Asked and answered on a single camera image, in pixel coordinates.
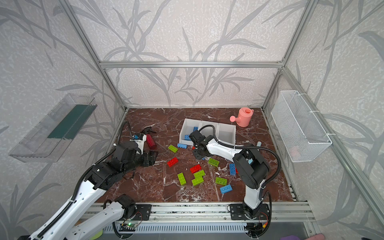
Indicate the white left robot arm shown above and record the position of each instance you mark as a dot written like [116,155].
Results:
[95,181]

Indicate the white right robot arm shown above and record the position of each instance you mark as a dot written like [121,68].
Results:
[252,167]

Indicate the clear wall shelf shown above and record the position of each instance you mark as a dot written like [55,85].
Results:
[50,138]

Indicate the white wire mesh basket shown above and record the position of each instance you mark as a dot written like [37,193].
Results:
[301,132]

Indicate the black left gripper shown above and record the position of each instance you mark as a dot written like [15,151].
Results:
[146,159]

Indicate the red lego left centre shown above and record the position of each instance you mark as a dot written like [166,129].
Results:
[172,162]

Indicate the right controller board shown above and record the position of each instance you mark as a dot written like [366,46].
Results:
[256,229]

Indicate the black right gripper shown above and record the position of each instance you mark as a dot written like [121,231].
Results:
[197,143]

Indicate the controller board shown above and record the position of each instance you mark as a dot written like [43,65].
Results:
[256,229]
[129,227]

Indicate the green lego long left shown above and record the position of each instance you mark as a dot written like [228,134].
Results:
[182,179]

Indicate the pink watering can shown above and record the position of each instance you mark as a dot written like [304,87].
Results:
[244,117]

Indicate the red lego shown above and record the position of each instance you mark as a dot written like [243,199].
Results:
[195,169]
[172,162]

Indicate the left controller board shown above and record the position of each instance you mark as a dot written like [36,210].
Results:
[129,227]

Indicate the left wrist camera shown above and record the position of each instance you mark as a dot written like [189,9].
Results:
[138,142]

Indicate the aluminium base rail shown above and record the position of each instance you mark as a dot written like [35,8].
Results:
[222,212]

